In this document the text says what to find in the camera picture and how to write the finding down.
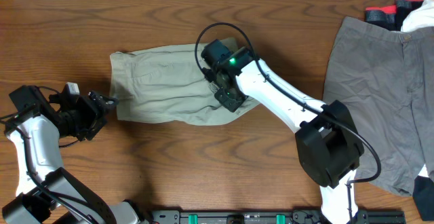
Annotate light khaki green shorts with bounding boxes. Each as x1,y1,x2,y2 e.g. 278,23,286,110
110,43,259,126

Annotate dark grey shorts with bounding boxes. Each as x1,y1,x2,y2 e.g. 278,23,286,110
323,17,433,196

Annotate white garment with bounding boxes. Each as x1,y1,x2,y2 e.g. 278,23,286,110
400,0,434,33

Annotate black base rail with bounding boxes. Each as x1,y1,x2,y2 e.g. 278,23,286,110
150,210,406,224

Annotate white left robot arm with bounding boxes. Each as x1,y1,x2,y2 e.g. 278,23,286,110
1,83,146,224

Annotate black and red garment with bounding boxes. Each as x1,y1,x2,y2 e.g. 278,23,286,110
364,0,423,31

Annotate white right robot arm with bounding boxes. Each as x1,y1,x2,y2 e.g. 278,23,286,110
201,39,364,223

